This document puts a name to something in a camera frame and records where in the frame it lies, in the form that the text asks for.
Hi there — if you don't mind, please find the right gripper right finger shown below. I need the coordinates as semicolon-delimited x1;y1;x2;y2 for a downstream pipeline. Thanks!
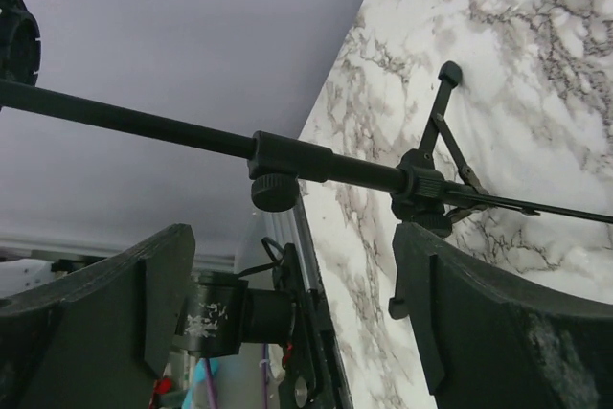
391;223;612;408

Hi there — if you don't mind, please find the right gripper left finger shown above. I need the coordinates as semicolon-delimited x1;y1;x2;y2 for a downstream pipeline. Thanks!
1;224;195;408

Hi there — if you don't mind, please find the black tripod mic stand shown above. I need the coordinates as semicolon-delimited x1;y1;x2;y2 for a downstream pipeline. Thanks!
0;0;613;319

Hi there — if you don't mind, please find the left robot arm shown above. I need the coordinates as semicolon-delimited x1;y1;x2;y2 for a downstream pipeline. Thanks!
1;238;346;408

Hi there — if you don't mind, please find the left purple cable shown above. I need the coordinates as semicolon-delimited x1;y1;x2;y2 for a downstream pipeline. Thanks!
203;355;216;409

